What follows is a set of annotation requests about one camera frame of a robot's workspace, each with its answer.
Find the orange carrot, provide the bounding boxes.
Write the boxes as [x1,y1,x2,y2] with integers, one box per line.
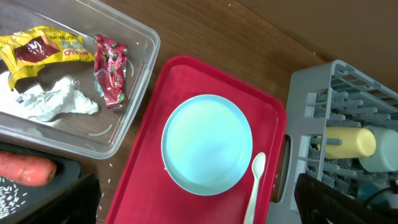
[1,151,57,187]

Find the clear plastic bin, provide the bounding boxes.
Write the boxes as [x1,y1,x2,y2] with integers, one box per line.
[1,1,160,159]

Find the red plastic tray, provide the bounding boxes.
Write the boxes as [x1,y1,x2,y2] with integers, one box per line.
[106,55,287,223]

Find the yellow sauce wrapper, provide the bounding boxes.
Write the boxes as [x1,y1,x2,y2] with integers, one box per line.
[1,26,95,90]

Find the large white tissue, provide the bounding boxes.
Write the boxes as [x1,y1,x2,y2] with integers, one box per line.
[0,71,22,116]

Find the small white tissue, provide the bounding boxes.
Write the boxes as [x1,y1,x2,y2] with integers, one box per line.
[16,77,99,122]

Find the light blue plate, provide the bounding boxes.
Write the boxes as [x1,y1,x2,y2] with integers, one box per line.
[161,94,253,196]

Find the yellow plastic cup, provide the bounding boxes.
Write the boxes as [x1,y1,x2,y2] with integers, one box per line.
[325,127,376,159]

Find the light blue rice bowl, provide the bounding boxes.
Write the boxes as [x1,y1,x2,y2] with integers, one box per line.
[357,182,397,208]

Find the black plastic tray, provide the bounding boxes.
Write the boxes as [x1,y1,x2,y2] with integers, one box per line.
[1,142,82,223]

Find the white plastic spoon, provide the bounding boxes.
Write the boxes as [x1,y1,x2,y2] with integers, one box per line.
[243,152,266,224]

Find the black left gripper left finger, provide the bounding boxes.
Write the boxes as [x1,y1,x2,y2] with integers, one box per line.
[1,174,101,224]

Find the white rice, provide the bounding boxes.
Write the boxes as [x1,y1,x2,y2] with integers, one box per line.
[0,177,28,219]

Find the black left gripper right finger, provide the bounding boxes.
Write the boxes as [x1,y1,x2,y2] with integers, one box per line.
[294,174,397,224]

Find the red snack wrapper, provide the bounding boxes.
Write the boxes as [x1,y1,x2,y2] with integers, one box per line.
[94,34,128,110]

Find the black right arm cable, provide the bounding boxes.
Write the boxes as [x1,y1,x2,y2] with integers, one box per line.
[363,180,398,208]

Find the grey plastic dishwasher rack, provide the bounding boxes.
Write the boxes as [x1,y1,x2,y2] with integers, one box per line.
[267,60,397,223]

